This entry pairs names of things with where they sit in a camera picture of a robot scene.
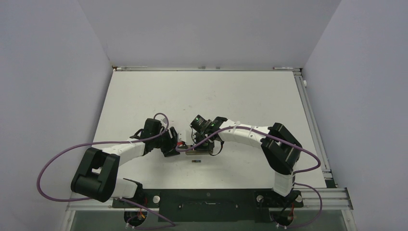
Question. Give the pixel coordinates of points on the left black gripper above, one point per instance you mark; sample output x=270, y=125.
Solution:
x=169, y=150

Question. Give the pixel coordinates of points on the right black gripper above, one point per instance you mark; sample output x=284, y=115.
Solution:
x=210, y=147

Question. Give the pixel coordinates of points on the beige remote control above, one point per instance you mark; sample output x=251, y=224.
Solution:
x=201, y=150

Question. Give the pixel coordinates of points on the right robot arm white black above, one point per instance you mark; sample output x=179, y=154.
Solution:
x=281, y=157

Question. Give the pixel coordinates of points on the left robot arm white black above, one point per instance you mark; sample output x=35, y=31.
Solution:
x=96, y=176

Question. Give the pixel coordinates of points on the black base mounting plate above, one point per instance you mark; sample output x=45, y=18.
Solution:
x=215, y=205

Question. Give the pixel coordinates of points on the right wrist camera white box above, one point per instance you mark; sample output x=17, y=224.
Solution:
x=182, y=138

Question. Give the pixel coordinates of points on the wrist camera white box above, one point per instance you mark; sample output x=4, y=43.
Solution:
x=164, y=121
x=182, y=138

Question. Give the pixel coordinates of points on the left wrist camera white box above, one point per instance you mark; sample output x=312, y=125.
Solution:
x=164, y=121

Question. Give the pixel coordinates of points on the aluminium frame rail back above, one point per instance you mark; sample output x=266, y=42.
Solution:
x=204, y=68

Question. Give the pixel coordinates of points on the aluminium frame rail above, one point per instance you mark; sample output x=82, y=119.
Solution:
x=315, y=133
x=204, y=68

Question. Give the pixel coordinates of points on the aluminium frame rail right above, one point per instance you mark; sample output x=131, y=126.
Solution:
x=315, y=133

